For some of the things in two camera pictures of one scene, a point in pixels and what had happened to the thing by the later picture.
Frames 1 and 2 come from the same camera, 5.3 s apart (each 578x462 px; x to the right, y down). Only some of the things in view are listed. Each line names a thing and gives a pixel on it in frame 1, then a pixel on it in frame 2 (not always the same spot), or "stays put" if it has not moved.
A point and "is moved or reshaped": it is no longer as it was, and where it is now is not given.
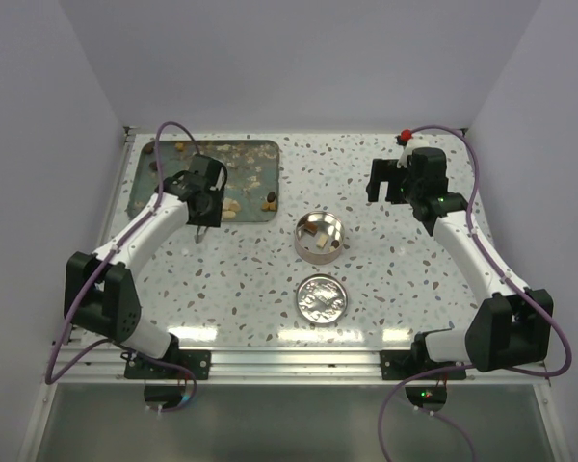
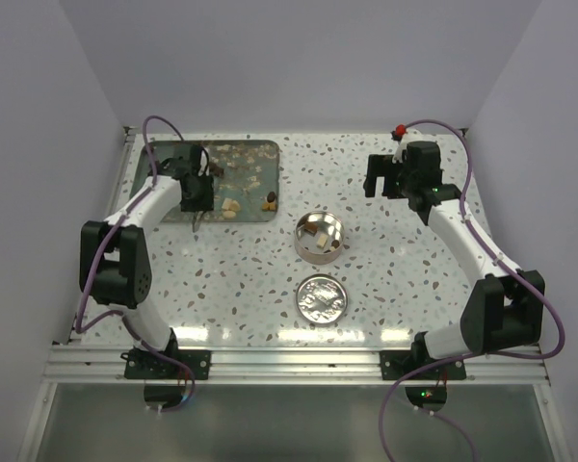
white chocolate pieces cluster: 229,208 stays put
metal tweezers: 198,238 is moved or reshaped
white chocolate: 322,240 stays put
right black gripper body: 405,189 stays put
